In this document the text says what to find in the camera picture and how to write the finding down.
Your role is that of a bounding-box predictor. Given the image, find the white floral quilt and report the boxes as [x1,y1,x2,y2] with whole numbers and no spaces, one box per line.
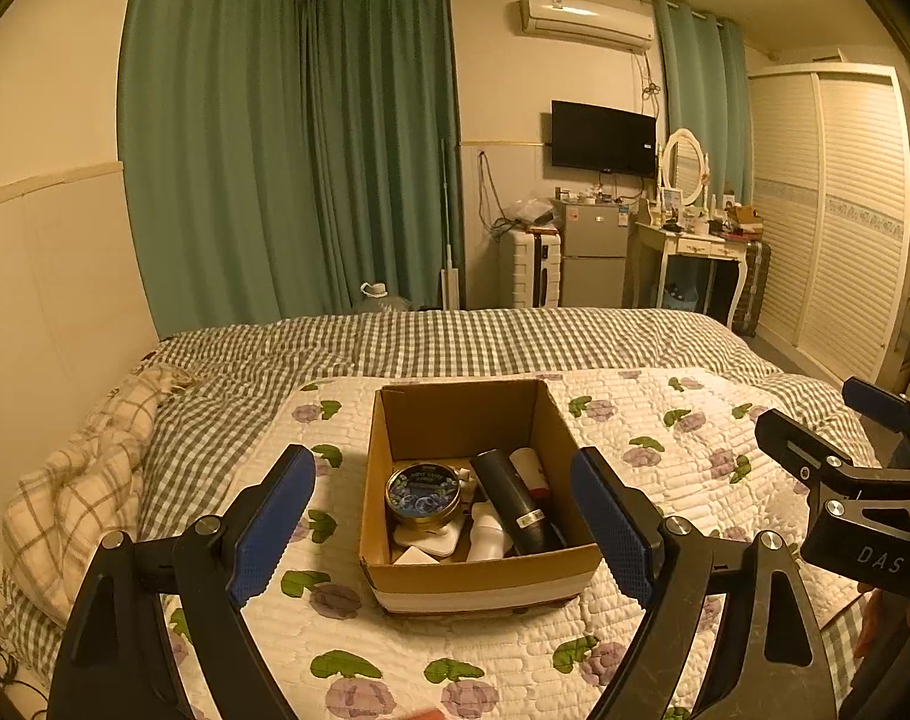
[162,367,876,720]

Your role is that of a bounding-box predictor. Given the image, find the round dark tin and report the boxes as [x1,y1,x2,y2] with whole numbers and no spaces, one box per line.
[384,463,463,524]

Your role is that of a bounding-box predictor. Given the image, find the white suitcase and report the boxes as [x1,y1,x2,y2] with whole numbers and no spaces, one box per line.
[498,229,562,308]

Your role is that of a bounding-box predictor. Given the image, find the white dressing table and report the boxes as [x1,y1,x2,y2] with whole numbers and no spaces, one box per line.
[624,221,749,327]

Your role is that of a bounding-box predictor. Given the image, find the narrow green curtain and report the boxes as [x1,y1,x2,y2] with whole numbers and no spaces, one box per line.
[654,0,756,207]

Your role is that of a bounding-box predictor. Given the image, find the white mop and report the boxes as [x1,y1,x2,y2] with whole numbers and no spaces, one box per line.
[436,139,463,310]

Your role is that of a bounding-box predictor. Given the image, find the black cylindrical bottle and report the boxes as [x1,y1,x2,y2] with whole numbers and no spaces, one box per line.
[470,448,565,554]

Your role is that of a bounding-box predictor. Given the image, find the brown cardboard box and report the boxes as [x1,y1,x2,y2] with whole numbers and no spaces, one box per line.
[359,379,604,614]

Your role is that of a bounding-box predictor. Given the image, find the clear water jug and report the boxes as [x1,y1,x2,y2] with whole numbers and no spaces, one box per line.
[360,281,412,316]

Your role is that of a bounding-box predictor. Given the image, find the air conditioner cable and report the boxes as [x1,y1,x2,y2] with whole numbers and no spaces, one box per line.
[635,52,662,117]

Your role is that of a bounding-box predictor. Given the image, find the white oval mirror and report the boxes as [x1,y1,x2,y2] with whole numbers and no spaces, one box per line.
[661,129,707,207]

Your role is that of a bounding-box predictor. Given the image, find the person's right hand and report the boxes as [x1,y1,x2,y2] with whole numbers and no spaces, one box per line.
[854,589,910,661]

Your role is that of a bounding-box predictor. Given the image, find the white bottle with red cap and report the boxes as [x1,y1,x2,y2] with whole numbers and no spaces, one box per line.
[509,448,553,502]

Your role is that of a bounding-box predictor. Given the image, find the white cylindrical bottle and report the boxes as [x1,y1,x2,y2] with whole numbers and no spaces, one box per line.
[466,504,508,562]

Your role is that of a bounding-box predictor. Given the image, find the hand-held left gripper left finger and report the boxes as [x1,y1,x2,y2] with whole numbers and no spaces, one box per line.
[47,444,317,720]

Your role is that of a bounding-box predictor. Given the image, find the black wall television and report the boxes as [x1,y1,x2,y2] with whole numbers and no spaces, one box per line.
[551,100,657,175]

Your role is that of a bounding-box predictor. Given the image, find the dark suitcase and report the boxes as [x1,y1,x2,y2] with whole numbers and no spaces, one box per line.
[729,240,773,338]

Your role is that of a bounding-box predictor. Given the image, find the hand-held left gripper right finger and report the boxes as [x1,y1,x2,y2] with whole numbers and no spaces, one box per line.
[570,447,839,720]

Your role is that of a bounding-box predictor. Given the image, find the grey fridge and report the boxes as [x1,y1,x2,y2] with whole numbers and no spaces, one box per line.
[551,199,632,308]

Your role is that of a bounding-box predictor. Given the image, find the white louvred wardrobe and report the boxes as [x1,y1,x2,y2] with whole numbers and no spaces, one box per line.
[747,64,910,383]

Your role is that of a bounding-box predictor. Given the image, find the blue stool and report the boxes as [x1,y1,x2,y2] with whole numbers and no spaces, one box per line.
[661,281,704,312]

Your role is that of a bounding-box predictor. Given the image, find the white phone stand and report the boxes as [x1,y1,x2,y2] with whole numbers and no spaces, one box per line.
[393,465,478,560]

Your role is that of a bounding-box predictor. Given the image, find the hanging wall cables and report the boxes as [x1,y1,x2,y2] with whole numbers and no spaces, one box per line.
[476,150,512,237]

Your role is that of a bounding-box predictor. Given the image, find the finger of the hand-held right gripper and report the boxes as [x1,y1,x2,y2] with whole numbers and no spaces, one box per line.
[755,409,910,500]
[841,379,910,470]

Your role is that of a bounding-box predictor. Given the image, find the white air conditioner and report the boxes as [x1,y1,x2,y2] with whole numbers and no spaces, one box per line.
[519,0,655,53]

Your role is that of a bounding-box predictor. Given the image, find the beige plaid blanket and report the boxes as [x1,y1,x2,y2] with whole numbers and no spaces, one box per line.
[1,367,193,623]

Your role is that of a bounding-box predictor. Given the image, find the wide green curtain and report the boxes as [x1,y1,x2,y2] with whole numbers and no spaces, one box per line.
[117,0,328,338]

